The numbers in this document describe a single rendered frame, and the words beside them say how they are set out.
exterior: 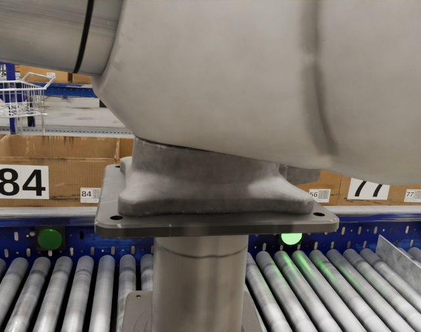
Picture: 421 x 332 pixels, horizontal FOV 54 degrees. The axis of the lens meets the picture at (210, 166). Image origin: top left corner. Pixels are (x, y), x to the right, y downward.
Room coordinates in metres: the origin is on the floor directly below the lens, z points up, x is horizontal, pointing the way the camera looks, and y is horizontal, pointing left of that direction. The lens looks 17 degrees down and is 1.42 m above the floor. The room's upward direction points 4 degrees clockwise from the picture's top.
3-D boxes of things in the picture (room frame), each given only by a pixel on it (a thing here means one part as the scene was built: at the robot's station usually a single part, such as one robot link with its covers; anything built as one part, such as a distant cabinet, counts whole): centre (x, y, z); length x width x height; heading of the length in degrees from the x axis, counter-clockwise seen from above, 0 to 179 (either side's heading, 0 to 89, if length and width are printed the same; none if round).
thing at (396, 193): (1.57, -0.63, 0.96); 0.39 x 0.29 x 0.17; 101
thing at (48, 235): (1.12, 0.47, 0.81); 0.07 x 0.01 x 0.07; 101
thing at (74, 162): (1.34, 0.52, 0.96); 0.39 x 0.29 x 0.17; 101
